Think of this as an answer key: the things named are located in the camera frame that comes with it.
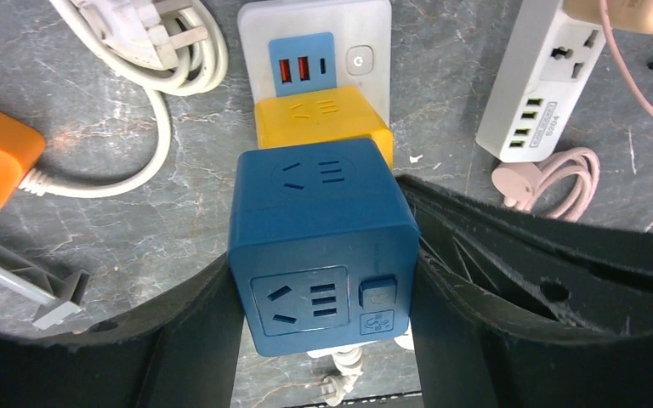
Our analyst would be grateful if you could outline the orange square plug with cable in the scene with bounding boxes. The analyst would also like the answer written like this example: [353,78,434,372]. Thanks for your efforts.
[598,0,653,232]

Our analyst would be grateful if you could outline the blue cube adapter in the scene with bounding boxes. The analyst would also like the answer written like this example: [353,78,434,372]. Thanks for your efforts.
[228,138,420,357]

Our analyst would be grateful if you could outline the white long power strip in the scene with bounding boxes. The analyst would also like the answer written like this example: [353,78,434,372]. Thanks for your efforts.
[237,0,392,122]

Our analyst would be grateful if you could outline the orange power strip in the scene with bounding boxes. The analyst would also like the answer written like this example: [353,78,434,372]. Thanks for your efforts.
[0,94,47,207]

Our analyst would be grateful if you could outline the white green small power strip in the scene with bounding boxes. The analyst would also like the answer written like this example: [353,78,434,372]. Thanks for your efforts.
[476,0,605,162]

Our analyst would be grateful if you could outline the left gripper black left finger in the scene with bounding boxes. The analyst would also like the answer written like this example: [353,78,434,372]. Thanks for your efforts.
[0,258,244,407]

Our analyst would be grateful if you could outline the white coiled cable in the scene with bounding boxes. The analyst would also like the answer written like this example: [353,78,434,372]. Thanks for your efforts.
[16,0,230,199]

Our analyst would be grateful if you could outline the orange wooden cube socket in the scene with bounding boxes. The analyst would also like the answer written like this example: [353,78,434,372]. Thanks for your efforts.
[563,0,653,35]

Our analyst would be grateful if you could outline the white strip cable with plug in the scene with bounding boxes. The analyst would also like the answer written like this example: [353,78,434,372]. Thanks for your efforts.
[306,320,416,408]

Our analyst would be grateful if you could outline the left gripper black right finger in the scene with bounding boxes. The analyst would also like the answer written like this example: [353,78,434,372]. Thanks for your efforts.
[411,252,653,407]

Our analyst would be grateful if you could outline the yellow cube adapter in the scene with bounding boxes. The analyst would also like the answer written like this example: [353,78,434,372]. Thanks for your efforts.
[254,86,394,167]

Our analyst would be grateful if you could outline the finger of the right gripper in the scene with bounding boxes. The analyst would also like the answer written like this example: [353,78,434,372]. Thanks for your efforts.
[396,175,653,282]
[416,208,653,332]

